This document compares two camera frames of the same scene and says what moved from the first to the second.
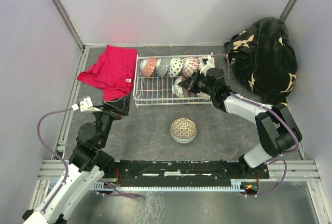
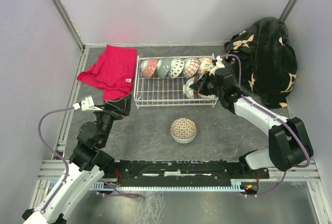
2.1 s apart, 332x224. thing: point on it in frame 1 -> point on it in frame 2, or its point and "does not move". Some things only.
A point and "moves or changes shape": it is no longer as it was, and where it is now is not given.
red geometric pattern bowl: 180,91 moves or changes shape
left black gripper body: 116,113 does not move
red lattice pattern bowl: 190,66 does not move
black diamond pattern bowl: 175,66 does not move
